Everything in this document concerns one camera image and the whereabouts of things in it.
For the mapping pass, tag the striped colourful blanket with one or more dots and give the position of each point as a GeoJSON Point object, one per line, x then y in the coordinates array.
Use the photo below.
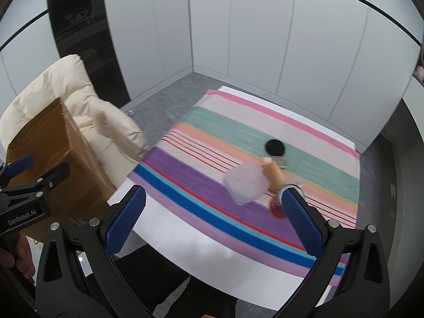
{"type": "Point", "coordinates": [232, 129]}

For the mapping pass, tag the brown cardboard box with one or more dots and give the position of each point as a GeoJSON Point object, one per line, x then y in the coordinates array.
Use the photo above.
{"type": "Point", "coordinates": [49, 129]}

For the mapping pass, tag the black round lid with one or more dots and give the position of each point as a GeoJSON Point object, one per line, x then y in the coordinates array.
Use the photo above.
{"type": "Point", "coordinates": [274, 147]}

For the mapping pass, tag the person's left hand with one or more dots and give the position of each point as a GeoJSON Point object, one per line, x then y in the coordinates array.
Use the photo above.
{"type": "Point", "coordinates": [22, 255]}

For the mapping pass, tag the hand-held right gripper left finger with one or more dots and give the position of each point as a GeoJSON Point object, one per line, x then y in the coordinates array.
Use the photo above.
{"type": "Point", "coordinates": [127, 225]}

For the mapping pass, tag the clear bottle with pink cap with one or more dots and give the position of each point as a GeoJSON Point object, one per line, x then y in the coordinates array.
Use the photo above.
{"type": "Point", "coordinates": [275, 175]}

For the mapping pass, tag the white counter cabinet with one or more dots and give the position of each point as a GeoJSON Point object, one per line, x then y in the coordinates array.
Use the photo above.
{"type": "Point", "coordinates": [413, 92]}

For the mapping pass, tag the dark glass cabinet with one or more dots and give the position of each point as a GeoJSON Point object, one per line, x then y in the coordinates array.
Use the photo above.
{"type": "Point", "coordinates": [86, 23]}

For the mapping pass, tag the translucent white container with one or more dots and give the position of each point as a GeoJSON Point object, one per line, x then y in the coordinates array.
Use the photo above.
{"type": "Point", "coordinates": [245, 182]}

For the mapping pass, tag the cream puffer jacket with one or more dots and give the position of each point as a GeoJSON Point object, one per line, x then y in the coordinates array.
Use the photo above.
{"type": "Point", "coordinates": [109, 119]}

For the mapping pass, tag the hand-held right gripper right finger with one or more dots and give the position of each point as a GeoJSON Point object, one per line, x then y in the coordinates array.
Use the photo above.
{"type": "Point", "coordinates": [301, 225]}

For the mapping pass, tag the wall socket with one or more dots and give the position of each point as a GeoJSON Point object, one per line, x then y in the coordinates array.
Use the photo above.
{"type": "Point", "coordinates": [392, 190]}

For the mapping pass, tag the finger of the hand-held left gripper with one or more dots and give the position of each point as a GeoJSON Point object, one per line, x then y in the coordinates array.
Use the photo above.
{"type": "Point", "coordinates": [49, 179]}
{"type": "Point", "coordinates": [20, 166]}

